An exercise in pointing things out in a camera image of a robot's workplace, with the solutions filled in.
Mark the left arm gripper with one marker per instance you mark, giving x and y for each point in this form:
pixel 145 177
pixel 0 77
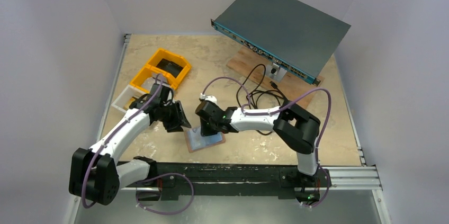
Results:
pixel 179 119

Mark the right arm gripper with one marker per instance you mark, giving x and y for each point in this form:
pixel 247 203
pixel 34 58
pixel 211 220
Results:
pixel 205 122

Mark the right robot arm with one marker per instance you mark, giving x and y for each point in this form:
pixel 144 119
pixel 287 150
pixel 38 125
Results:
pixel 298 128

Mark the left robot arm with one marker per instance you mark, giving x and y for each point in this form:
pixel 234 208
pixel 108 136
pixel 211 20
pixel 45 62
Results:
pixel 96 173

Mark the grey credit cards in bin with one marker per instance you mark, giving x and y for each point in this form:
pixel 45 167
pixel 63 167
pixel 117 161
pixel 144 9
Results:
pixel 148 83

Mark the yellow bin with cards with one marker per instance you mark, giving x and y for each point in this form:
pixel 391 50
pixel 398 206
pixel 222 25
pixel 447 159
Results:
pixel 145 78

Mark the white plastic bin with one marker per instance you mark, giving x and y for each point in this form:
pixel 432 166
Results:
pixel 126 97

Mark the black item in bin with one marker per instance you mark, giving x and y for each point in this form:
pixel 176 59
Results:
pixel 170 67

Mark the yellow bin with black item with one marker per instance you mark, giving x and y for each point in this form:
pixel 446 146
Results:
pixel 165 54

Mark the wooden board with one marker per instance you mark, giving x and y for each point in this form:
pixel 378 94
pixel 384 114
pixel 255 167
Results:
pixel 263 72

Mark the grey socket box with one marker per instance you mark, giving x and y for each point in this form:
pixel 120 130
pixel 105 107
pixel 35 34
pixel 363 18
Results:
pixel 275 72

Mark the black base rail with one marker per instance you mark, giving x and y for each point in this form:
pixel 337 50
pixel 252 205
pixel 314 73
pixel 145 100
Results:
pixel 178 184

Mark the aluminium frame rail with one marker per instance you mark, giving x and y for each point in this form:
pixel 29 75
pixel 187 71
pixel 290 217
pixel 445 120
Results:
pixel 337 177

